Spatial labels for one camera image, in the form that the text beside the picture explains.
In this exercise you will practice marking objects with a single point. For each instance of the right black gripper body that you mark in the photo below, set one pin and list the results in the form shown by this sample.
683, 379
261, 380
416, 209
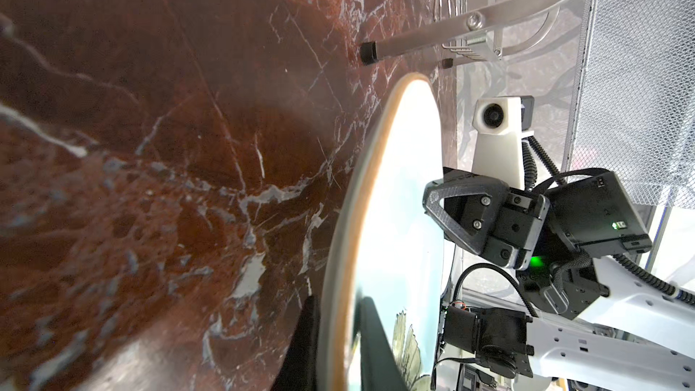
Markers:
546, 240

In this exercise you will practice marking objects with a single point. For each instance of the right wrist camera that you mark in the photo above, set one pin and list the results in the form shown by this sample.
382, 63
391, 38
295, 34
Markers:
501, 124

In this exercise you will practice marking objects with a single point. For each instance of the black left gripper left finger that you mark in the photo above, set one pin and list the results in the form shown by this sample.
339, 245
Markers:
298, 371

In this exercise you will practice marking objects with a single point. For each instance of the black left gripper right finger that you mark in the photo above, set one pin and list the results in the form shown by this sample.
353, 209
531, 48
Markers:
378, 369

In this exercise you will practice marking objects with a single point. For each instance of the mint green flower plate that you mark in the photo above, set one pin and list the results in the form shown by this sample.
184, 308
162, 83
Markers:
385, 247

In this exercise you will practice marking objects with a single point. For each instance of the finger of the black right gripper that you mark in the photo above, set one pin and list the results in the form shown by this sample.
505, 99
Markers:
465, 208

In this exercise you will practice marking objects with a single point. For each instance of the steel two-tier dish rack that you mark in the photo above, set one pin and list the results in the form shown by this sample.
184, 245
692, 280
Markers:
473, 23

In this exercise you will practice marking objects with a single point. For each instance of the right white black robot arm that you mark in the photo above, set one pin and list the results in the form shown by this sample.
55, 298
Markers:
589, 313

